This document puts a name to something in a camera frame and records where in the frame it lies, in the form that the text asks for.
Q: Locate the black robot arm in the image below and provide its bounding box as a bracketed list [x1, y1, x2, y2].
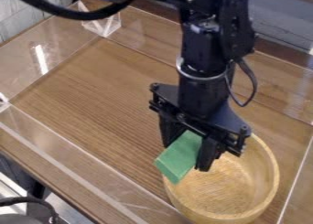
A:
[107, 0, 258, 172]

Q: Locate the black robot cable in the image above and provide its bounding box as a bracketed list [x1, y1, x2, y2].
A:
[4, 0, 139, 21]

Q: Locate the clear acrylic wall panel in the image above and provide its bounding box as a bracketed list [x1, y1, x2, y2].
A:
[0, 103, 192, 224]

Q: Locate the black metal table frame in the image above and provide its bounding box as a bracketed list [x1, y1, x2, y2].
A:
[0, 153, 71, 224]

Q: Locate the black cable at corner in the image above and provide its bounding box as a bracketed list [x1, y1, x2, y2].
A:
[0, 196, 60, 224]

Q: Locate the brown wooden bowl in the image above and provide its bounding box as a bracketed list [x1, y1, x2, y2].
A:
[163, 135, 280, 224]

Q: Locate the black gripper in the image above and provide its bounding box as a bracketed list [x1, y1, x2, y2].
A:
[149, 58, 252, 173]

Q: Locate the green rectangular block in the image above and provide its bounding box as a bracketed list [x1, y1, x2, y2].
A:
[154, 131, 202, 185]

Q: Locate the clear acrylic corner bracket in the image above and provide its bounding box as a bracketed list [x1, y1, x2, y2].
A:
[78, 0, 122, 38]

